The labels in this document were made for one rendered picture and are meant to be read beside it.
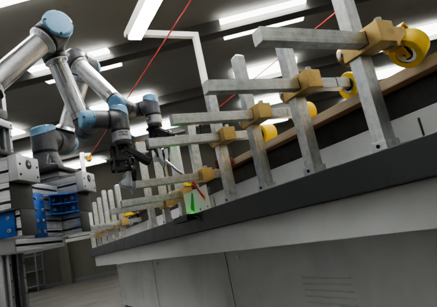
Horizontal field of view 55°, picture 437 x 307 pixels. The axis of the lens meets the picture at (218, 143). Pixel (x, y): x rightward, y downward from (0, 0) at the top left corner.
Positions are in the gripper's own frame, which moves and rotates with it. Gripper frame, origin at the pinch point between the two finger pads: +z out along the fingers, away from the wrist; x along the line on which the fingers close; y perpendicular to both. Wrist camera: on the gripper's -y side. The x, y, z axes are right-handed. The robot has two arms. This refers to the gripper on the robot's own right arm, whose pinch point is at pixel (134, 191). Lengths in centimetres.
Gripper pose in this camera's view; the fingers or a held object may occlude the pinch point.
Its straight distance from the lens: 167.6
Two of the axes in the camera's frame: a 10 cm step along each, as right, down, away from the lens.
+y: -8.9, 0.6, -4.6
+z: 1.8, 9.6, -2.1
